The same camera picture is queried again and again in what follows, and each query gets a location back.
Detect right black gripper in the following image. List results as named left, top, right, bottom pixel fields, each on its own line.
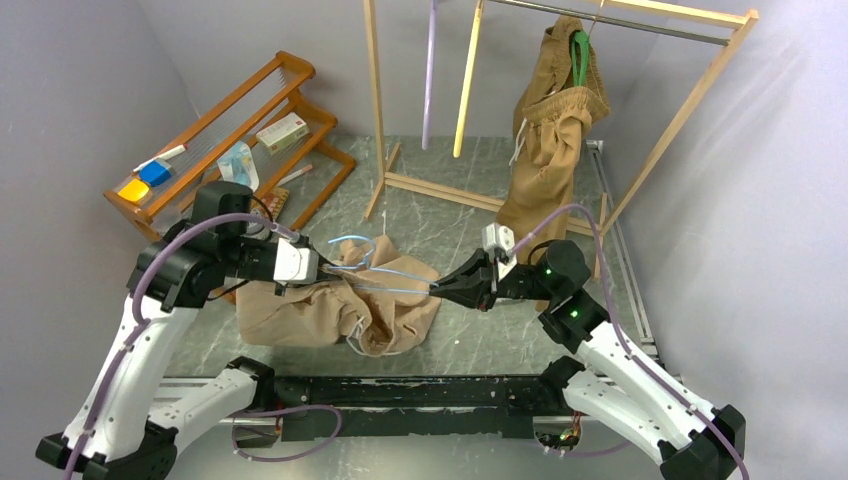
left=429, top=246, right=558, bottom=311

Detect blue wire hanger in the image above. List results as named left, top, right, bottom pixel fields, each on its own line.
left=327, top=235, right=439, bottom=295

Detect beige shorts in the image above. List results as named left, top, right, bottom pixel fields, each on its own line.
left=235, top=234, right=443, bottom=358

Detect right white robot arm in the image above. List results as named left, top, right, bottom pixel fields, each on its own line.
left=429, top=240, right=746, bottom=479

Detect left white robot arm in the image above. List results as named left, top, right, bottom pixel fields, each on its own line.
left=35, top=181, right=333, bottom=479

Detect brown hanging shorts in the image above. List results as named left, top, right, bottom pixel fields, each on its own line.
left=496, top=15, right=610, bottom=240

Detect yellow hanger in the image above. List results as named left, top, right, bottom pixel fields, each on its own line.
left=452, top=0, right=485, bottom=158

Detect purple hanger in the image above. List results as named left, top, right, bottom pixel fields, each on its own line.
left=421, top=0, right=438, bottom=150

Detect green hanger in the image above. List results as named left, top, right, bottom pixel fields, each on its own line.
left=570, top=30, right=590, bottom=86

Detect orange snack packet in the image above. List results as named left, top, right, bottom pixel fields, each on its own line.
left=252, top=186, right=290, bottom=221

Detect pink tipped white pen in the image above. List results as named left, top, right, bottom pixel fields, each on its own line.
left=277, top=164, right=313, bottom=186

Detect blue item blister pack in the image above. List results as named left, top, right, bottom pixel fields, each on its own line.
left=216, top=141, right=260, bottom=192

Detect orange wooden shelf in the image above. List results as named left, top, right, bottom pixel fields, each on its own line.
left=103, top=51, right=357, bottom=240

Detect white green box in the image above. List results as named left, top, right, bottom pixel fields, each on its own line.
left=256, top=112, right=310, bottom=154

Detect white marker pen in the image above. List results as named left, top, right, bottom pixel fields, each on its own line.
left=133, top=144, right=186, bottom=173

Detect blue sponge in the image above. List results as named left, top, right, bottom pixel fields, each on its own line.
left=137, top=160, right=174, bottom=187

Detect yellow sponge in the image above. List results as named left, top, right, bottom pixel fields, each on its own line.
left=116, top=177, right=152, bottom=205

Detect wooden clothes rack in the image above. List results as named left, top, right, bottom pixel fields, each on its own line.
left=361, top=0, right=761, bottom=282

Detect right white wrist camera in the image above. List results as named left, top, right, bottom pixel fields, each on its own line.
left=482, top=223, right=517, bottom=281

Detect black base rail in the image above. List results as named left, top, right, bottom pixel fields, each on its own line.
left=275, top=374, right=573, bottom=441

